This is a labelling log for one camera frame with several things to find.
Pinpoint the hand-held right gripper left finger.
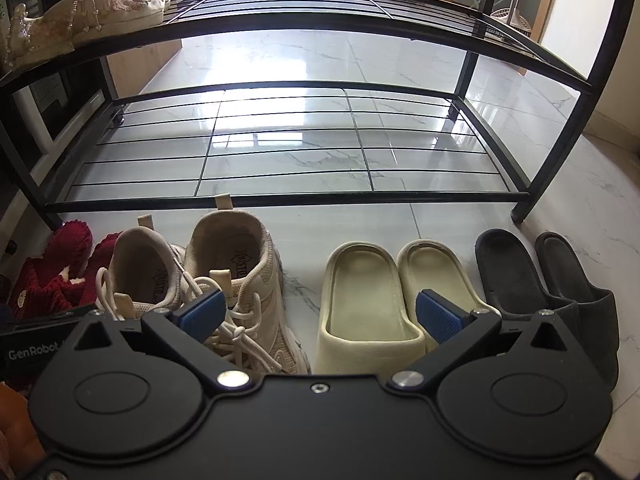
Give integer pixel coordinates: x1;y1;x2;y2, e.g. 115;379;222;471
70;288;261;396

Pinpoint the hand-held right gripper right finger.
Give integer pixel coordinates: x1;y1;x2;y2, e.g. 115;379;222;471
382;287;571;393

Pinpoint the beige lace-up sneaker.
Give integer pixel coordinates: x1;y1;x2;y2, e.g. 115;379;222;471
182;193;312;376
94;214;190;322

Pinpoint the black slipper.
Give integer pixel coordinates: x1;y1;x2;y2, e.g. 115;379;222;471
534;231;621;394
473;228;582;332

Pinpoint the red knitted slipper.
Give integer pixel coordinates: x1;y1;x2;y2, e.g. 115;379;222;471
9;219;94;322
75;231;124;311

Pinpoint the black metal shoe rack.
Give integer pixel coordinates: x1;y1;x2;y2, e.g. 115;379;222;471
0;0;640;231

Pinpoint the cream foam slide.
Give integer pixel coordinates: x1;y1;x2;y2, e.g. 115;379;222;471
313;241;427;375
396;238;494;322

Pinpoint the orange cloth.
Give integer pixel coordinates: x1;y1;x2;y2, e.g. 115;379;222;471
0;382;44;480

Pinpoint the light wooden cabinet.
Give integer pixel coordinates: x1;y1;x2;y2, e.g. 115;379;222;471
106;39;184;97

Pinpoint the white laundry basket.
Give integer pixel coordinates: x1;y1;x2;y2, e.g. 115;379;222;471
492;7;532;29

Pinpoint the white tube table frame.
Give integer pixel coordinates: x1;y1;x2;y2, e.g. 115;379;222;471
15;86;108;154

